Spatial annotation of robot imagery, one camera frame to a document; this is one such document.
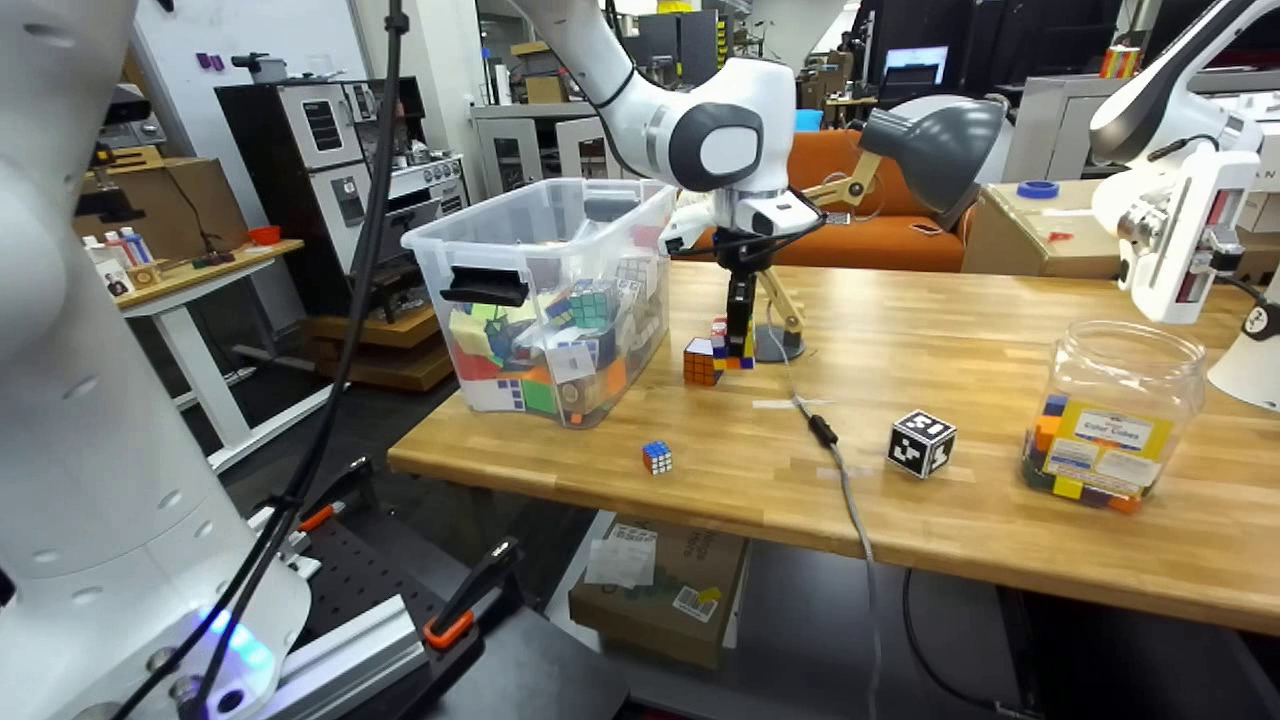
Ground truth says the grey cable with connector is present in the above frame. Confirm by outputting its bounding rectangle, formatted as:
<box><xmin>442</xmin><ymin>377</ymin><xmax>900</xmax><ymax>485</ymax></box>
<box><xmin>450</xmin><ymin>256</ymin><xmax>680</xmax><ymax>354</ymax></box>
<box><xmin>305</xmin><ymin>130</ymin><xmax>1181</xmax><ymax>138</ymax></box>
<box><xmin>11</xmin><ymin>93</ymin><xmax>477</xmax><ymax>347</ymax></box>
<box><xmin>788</xmin><ymin>387</ymin><xmax>893</xmax><ymax>720</ymax></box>

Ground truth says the clear plastic storage box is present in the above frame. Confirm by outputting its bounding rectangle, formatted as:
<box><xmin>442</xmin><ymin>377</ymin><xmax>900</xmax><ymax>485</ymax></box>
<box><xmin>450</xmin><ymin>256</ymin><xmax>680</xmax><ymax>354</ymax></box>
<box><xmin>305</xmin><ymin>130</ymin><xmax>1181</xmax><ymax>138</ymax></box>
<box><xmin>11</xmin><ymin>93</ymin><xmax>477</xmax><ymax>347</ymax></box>
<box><xmin>400</xmin><ymin>178</ymin><xmax>676</xmax><ymax>429</ymax></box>

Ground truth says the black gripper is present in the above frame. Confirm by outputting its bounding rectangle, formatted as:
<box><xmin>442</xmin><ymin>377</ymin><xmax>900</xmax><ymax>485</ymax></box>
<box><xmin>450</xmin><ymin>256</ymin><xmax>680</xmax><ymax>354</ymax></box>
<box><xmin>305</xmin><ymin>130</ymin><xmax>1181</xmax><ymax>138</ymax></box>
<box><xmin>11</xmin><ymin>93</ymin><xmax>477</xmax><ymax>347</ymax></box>
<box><xmin>711</xmin><ymin>230</ymin><xmax>777</xmax><ymax>365</ymax></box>

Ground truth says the small blue orange cube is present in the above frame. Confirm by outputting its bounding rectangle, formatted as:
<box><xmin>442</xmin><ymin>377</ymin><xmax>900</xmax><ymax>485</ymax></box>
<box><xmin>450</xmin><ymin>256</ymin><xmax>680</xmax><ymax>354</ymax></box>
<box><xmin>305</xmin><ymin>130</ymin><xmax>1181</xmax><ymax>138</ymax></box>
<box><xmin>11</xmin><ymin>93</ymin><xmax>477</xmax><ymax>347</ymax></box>
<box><xmin>640</xmin><ymin>441</ymin><xmax>676</xmax><ymax>477</ymax></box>

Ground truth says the clear jar of blocks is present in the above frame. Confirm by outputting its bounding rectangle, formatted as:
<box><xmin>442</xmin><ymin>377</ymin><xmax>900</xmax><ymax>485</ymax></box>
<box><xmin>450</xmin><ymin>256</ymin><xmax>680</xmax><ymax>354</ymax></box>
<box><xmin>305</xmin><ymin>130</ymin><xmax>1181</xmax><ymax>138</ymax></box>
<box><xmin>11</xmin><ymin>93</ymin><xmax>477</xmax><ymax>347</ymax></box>
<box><xmin>1020</xmin><ymin>321</ymin><xmax>1204</xmax><ymax>515</ymax></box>

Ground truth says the orange sofa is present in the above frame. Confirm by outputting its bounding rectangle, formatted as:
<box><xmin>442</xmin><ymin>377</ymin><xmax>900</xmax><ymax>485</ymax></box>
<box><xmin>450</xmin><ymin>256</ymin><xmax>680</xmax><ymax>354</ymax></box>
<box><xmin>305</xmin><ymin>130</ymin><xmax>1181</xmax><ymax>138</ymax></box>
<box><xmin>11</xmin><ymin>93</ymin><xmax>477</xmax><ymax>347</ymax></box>
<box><xmin>781</xmin><ymin>130</ymin><xmax>963</xmax><ymax>274</ymax></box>

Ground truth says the cardboard box under table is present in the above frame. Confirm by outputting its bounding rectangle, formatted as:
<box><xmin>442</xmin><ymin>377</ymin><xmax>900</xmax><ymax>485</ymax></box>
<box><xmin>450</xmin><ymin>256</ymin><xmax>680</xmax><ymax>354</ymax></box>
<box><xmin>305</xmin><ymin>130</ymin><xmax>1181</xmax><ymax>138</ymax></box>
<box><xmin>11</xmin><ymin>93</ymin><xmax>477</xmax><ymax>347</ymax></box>
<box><xmin>570</xmin><ymin>521</ymin><xmax>749</xmax><ymax>669</ymax></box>

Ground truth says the black box latch handle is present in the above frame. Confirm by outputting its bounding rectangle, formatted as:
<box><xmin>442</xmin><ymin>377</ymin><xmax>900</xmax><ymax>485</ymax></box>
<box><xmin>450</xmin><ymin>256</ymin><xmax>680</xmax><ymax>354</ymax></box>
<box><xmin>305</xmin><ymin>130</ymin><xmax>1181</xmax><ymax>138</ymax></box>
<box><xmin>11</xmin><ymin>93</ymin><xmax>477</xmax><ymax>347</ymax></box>
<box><xmin>445</xmin><ymin>267</ymin><xmax>527</xmax><ymax>309</ymax></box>

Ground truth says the black white marker cube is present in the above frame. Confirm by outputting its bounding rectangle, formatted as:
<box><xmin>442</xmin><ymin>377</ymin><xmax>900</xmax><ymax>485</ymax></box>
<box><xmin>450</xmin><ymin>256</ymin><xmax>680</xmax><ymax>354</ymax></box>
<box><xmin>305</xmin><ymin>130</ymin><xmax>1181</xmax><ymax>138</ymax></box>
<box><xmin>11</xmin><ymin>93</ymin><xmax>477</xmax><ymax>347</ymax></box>
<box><xmin>887</xmin><ymin>407</ymin><xmax>956</xmax><ymax>479</ymax></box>

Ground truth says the grey desk lamp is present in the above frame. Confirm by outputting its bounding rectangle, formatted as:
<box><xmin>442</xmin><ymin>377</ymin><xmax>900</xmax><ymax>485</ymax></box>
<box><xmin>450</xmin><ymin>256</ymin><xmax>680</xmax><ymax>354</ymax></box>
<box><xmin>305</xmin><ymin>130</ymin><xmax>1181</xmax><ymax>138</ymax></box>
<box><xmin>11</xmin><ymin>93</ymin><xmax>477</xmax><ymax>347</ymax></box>
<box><xmin>805</xmin><ymin>98</ymin><xmax>1013</xmax><ymax>230</ymax></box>

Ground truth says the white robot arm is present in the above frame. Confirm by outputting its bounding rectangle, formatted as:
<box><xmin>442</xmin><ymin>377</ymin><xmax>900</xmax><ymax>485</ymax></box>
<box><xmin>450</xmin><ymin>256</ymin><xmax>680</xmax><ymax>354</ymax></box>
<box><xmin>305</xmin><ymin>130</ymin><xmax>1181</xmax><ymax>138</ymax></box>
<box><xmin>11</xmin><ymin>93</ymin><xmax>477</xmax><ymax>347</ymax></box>
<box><xmin>515</xmin><ymin>0</ymin><xmax>819</xmax><ymax>356</ymax></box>

